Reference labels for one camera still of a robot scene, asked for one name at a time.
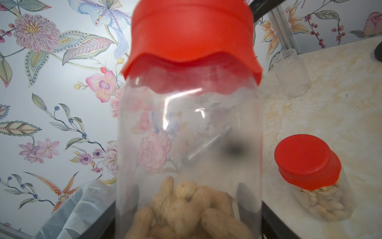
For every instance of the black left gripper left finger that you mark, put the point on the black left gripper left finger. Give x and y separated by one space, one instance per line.
103 227

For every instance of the aluminium corner post right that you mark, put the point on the aluminium corner post right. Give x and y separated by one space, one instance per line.
283 29

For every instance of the peanut jar red lid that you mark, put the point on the peanut jar red lid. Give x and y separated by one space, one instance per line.
189 162
316 177

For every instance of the black bin with white liner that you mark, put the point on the black bin with white liner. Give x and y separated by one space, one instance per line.
79 212

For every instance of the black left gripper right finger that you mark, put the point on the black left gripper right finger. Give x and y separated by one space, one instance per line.
273 227

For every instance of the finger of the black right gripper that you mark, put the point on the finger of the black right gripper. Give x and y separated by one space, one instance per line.
261 7

